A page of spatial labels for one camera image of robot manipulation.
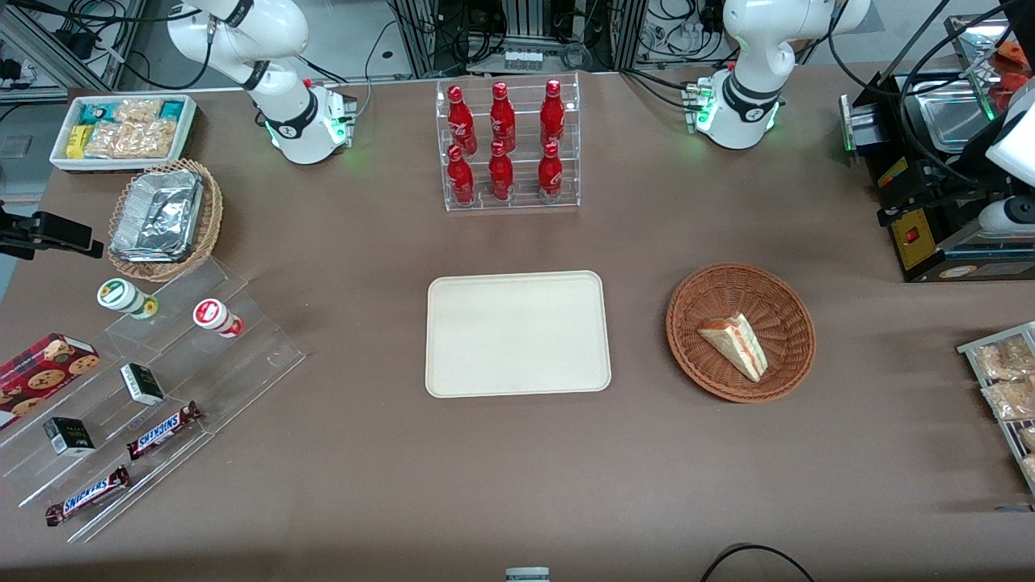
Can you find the triangular sandwich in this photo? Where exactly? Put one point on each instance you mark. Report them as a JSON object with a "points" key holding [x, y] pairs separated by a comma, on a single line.
{"points": [[737, 343]]}

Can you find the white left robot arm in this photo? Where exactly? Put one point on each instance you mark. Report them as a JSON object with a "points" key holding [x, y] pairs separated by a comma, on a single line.
{"points": [[756, 81]]}

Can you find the beige rectangular tray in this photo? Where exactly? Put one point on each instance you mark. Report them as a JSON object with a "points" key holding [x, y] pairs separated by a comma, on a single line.
{"points": [[517, 333]]}

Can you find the brown wicker basket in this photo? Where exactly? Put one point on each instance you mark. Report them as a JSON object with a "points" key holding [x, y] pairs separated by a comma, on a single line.
{"points": [[776, 307]]}

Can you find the light wicker basket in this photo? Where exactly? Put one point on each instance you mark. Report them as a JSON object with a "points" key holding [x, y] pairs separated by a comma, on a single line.
{"points": [[212, 218]]}

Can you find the tray of packaged snacks right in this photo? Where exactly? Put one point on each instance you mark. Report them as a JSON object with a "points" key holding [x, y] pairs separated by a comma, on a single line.
{"points": [[1003, 428]]}

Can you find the clear acrylic bottle rack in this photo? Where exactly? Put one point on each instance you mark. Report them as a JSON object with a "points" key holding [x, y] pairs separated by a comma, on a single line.
{"points": [[525, 182]]}

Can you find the red cola bottle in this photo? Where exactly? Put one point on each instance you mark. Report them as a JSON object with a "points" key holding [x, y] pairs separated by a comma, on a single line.
{"points": [[500, 174], [461, 178], [461, 121], [552, 113], [502, 117], [550, 174]]}

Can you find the white power strip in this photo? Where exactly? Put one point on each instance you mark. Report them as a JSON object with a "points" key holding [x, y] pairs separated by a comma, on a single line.
{"points": [[521, 59]]}

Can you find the clear acrylic stepped stand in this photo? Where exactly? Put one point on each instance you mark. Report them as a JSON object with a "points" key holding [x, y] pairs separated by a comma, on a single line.
{"points": [[242, 360]]}

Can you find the grey device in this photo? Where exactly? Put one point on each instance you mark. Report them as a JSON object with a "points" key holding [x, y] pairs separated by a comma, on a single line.
{"points": [[527, 575]]}

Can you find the red lid yogurt cup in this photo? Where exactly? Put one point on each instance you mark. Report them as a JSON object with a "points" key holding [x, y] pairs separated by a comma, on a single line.
{"points": [[214, 315]]}

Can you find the white snack bin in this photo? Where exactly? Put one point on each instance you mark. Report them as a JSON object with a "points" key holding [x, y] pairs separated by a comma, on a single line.
{"points": [[187, 133]]}

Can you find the aluminium foil container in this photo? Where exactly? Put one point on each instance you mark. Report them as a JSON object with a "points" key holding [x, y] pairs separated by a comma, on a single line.
{"points": [[158, 214]]}

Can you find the snickers bar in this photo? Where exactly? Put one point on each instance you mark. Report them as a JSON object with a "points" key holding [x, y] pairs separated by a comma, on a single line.
{"points": [[162, 430], [87, 495]]}

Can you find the small black box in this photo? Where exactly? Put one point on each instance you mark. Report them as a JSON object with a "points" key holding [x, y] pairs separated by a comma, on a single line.
{"points": [[142, 384], [69, 436]]}

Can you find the teal snack packet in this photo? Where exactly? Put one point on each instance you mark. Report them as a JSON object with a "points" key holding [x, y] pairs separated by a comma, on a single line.
{"points": [[171, 109], [99, 113]]}

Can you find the green lid yogurt cup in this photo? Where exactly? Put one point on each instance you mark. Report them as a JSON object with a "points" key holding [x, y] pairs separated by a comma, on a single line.
{"points": [[121, 296]]}

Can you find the black food warmer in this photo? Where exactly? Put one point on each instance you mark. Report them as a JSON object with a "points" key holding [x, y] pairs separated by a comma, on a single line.
{"points": [[918, 202]]}

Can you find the clear cracker bag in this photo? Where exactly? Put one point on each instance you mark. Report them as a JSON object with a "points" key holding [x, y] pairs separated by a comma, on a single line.
{"points": [[137, 110], [133, 139]]}

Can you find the yellow snack packet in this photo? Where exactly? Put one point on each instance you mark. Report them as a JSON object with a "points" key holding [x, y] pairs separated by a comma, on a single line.
{"points": [[77, 141]]}

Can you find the steel warmer pan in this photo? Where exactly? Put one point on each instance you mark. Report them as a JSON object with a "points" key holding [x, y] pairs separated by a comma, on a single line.
{"points": [[954, 117]]}

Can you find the red cookie box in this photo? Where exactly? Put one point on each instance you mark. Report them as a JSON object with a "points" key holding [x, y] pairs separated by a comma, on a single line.
{"points": [[40, 376]]}

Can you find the clear snack bag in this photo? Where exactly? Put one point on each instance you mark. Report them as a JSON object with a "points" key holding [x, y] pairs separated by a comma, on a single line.
{"points": [[1003, 360], [1028, 438], [1011, 398], [1030, 467]]}

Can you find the black camera clamp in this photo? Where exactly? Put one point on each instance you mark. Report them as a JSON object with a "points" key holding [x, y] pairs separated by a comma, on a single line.
{"points": [[57, 232]]}

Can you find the aluminium frame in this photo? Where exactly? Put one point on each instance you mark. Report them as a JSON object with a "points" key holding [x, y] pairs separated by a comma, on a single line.
{"points": [[73, 48]]}

